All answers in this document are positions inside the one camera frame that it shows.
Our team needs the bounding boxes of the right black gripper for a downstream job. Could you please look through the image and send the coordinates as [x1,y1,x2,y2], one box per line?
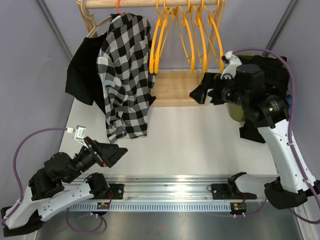
[190,72,250,108]

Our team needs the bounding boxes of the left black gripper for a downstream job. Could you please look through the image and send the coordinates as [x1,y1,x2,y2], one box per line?
[64,136,128,184]

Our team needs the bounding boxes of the black white checkered shirt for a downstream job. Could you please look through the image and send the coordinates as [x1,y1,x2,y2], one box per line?
[96,12,156,143]

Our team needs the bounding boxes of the red orange hanger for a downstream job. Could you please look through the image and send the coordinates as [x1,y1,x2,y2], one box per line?
[116,0,122,14]

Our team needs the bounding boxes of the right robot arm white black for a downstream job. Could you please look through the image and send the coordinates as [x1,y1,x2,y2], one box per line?
[189,64,320,210]

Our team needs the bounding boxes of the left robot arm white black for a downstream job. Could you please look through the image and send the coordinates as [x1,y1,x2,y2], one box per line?
[0,137,128,237]

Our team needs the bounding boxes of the orange hanger empty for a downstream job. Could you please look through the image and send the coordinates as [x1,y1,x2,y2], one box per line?
[175,6,196,73]
[192,0,226,73]

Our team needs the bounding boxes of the black t-shirt on rack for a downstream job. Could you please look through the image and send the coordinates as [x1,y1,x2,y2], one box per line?
[65,30,107,112]

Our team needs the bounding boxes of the blue checked shirt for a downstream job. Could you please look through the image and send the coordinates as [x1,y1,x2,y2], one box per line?
[286,94,293,108]

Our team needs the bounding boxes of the wooden clothes rack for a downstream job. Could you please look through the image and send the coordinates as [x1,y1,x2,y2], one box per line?
[76,0,217,107]

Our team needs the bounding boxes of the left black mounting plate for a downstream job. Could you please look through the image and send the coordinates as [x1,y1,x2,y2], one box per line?
[104,183,125,200]

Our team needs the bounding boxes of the black mounting plate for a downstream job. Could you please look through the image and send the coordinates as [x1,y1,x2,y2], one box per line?
[104,183,125,200]
[207,183,258,200]

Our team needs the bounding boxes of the green laundry basket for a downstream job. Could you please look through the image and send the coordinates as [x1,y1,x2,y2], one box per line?
[227,54,253,122]

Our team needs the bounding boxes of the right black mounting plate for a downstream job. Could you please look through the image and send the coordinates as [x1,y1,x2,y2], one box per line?
[207,183,258,200]

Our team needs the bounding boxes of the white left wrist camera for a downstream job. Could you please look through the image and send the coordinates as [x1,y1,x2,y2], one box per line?
[66,125,87,147]

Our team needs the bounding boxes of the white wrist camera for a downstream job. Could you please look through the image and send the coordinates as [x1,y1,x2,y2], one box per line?
[220,51,243,80]
[66,125,87,147]

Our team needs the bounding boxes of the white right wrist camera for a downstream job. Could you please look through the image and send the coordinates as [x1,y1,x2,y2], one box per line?
[220,51,243,80]

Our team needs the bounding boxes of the aluminium rail base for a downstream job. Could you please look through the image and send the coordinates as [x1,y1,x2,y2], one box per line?
[62,174,307,202]

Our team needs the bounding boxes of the white slotted cable duct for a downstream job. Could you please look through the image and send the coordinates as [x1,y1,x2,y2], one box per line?
[69,201,231,212]

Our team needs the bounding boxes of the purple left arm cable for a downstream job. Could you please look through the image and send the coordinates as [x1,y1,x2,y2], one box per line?
[0,127,69,226]

